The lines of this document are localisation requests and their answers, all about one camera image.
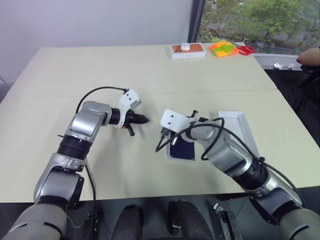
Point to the person's black clothed body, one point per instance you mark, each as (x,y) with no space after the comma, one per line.
(300,105)

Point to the black clamp bracket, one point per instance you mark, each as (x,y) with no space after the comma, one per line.
(90,227)

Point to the colourful toy building blocks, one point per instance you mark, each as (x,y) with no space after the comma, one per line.
(223,49)

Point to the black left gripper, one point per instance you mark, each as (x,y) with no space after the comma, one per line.
(130,118)

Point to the white windowsill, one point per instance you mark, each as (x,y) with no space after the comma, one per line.
(275,60)

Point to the dark blue phone box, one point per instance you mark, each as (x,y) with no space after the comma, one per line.
(168,152)

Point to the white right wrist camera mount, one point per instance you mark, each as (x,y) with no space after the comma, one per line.
(175,121)

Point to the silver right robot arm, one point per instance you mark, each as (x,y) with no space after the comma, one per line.
(225,152)

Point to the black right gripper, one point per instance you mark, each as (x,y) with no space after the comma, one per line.
(188,119)

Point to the person's bare forearm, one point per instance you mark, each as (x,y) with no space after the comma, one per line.
(308,56)

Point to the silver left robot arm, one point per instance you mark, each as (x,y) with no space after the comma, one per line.
(82,122)

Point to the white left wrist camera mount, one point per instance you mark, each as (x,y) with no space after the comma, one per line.
(128,98)

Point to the small white rounded device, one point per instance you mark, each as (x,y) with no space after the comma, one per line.
(185,46)

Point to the metal clamp bracket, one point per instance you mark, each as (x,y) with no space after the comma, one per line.
(226,220)

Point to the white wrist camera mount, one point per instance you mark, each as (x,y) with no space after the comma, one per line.
(128,98)
(175,121)

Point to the white box with cutout insert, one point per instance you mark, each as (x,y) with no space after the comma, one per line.
(242,125)

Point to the dark window frame post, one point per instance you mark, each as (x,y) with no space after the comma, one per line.
(197,20)

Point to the orange and white box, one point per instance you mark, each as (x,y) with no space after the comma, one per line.
(187,53)

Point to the red scissors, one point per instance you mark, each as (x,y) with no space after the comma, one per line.
(246,50)

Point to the small white crumpled scrap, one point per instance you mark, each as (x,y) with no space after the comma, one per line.
(291,66)
(278,66)

